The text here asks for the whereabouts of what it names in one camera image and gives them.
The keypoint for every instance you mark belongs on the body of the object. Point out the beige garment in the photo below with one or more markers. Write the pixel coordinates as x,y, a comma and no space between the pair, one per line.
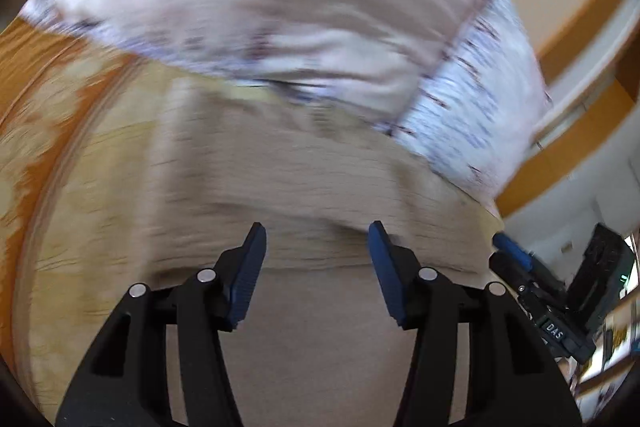
310,187

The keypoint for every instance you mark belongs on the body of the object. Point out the orange wooden frame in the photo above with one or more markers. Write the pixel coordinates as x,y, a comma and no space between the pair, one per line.
575,32

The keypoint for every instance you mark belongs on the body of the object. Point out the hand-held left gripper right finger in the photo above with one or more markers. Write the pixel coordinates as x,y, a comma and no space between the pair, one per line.
386,272

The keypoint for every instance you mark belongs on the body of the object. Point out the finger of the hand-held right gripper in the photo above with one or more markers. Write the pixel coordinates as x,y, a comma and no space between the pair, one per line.
515,255

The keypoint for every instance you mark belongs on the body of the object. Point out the white patterned pillow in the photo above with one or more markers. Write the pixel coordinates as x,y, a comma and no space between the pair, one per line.
280,7

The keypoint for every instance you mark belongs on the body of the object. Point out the yellow orange patterned blanket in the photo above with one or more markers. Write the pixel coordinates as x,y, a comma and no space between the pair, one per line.
55,117

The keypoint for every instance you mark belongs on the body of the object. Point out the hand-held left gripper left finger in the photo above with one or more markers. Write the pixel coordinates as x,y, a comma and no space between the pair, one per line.
248,276

